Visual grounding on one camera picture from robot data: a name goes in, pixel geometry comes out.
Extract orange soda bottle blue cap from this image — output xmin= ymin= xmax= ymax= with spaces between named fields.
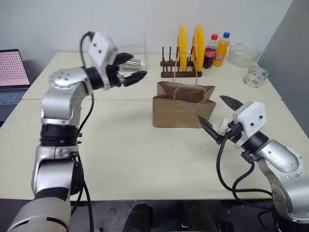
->
xmin=212 ymin=31 xmax=231 ymax=68

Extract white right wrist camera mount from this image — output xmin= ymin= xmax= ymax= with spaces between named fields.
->
xmin=232 ymin=101 xmax=267 ymax=149

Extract clear glass bowl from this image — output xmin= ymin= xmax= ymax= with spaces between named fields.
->
xmin=229 ymin=42 xmax=262 ymax=68

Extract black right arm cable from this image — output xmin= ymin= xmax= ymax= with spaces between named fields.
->
xmin=215 ymin=139 xmax=278 ymax=211

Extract clear tape roll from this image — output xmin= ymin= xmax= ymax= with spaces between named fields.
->
xmin=242 ymin=66 xmax=269 ymax=88

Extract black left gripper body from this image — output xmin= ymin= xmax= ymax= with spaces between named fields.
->
xmin=106 ymin=57 xmax=126 ymax=88

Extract laptop with pink screen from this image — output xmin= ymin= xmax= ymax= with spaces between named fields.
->
xmin=0 ymin=49 xmax=32 ymax=128

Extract stainless steel cup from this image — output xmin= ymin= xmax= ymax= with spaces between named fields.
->
xmin=120 ymin=60 xmax=142 ymax=72

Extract clear plastic box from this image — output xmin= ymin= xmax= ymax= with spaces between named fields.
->
xmin=115 ymin=30 xmax=150 ymax=72

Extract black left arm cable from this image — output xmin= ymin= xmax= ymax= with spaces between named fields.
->
xmin=76 ymin=31 xmax=95 ymax=232

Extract cola bottle red cap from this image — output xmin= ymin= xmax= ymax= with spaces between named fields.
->
xmin=202 ymin=33 xmax=219 ymax=70

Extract dark wooden dish rack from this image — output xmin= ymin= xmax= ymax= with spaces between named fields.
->
xmin=160 ymin=46 xmax=203 ymax=79

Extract dark rounded shape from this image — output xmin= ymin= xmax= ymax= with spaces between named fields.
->
xmin=125 ymin=203 xmax=154 ymax=232

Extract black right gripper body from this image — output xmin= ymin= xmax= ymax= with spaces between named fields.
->
xmin=216 ymin=122 xmax=243 ymax=145

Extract yellow plate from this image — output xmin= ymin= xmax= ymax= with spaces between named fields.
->
xmin=191 ymin=24 xmax=206 ymax=72
xmin=177 ymin=23 xmax=188 ymax=73

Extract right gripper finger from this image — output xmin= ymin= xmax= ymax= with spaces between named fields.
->
xmin=219 ymin=95 xmax=245 ymax=112
xmin=197 ymin=115 xmax=223 ymax=145

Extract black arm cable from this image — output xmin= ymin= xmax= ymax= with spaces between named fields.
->
xmin=76 ymin=31 xmax=95 ymax=232
xmin=215 ymin=139 xmax=278 ymax=211

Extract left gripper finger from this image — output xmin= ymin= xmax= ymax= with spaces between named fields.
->
xmin=123 ymin=70 xmax=148 ymax=87
xmin=115 ymin=52 xmax=134 ymax=65

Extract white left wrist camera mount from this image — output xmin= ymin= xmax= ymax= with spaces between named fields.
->
xmin=86 ymin=31 xmax=119 ymax=91

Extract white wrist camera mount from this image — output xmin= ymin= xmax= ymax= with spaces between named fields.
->
xmin=86 ymin=31 xmax=119 ymax=91
xmin=232 ymin=101 xmax=267 ymax=149

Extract brown paper bag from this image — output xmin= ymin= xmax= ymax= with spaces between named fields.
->
xmin=152 ymin=50 xmax=217 ymax=129

